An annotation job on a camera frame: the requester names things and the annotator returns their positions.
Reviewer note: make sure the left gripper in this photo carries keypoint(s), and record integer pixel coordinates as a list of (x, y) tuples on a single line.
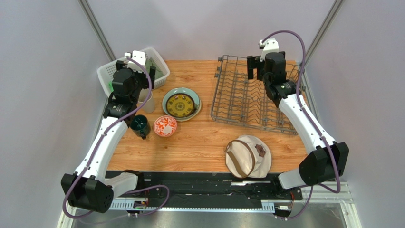
[(142, 75)]

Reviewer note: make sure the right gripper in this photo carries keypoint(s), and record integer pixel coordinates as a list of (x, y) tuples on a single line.
[(252, 66)]

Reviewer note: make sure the beige ceramic cup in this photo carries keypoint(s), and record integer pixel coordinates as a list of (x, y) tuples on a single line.
[(146, 100)]

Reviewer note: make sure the dark green mug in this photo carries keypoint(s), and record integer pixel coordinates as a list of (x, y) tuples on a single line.
[(140, 126)]

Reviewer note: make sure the yellow patterned black-rim plate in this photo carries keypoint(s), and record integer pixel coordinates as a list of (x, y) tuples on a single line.
[(180, 105)]

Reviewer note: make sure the red white ceramic bowl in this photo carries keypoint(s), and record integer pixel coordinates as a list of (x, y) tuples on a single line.
[(165, 126)]

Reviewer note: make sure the light green flower plate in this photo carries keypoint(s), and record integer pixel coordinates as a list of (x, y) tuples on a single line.
[(183, 90)]

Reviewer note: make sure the cream bird plate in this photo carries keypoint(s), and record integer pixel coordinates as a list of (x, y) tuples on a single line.
[(198, 107)]

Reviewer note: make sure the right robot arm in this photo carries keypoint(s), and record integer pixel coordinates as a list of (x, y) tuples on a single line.
[(326, 157)]

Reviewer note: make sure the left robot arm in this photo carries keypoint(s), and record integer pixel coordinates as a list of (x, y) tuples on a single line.
[(87, 190)]

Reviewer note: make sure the olive green cloth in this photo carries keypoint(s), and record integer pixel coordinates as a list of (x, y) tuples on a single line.
[(151, 63)]

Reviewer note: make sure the bright green cloth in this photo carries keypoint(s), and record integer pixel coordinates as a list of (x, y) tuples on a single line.
[(111, 86)]

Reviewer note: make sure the white plastic basket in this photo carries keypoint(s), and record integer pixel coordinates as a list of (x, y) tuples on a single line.
[(153, 58)]

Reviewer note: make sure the cream bucket hat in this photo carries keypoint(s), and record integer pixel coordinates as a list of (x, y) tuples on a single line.
[(248, 157)]

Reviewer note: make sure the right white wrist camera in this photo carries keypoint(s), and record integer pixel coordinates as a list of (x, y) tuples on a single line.
[(268, 46)]

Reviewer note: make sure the grey wire dish rack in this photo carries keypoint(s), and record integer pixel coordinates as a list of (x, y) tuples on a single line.
[(243, 102)]

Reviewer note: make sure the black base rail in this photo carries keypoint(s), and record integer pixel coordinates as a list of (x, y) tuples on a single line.
[(211, 190)]

